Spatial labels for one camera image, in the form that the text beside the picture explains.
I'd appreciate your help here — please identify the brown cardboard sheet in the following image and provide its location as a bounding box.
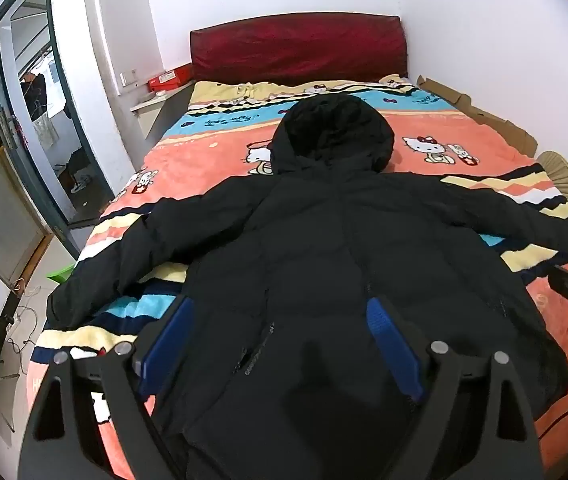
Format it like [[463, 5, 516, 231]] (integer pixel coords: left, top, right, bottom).
[[416, 76, 538, 158]]

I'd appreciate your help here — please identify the red box on nightstand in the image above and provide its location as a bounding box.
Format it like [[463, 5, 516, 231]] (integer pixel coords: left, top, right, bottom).
[[147, 63, 193, 92]]

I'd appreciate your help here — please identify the teal door frame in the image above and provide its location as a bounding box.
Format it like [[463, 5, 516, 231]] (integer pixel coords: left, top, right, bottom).
[[0, 0, 114, 258]]

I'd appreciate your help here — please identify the dark red headboard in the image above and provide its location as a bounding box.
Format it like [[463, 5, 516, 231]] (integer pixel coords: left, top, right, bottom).
[[190, 12, 408, 86]]

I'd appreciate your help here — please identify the woven straw fan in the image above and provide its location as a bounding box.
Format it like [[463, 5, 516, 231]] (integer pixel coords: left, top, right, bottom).
[[537, 151, 568, 199]]

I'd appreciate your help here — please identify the white nightstand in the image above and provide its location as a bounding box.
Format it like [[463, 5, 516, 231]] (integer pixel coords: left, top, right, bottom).
[[130, 81, 194, 139]]

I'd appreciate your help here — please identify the green object on floor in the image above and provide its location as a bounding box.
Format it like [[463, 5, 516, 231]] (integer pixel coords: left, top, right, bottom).
[[46, 264, 75, 284]]

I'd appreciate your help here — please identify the Hello Kitty striped blanket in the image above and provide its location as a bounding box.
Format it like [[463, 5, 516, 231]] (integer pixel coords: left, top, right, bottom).
[[26, 74, 568, 480]]

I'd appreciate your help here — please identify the black hooded puffer jacket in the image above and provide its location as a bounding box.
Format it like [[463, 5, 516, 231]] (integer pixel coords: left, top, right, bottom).
[[48, 93, 568, 479]]

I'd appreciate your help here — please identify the white wall socket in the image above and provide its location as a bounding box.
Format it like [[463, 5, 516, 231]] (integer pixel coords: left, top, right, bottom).
[[119, 70, 136, 88]]

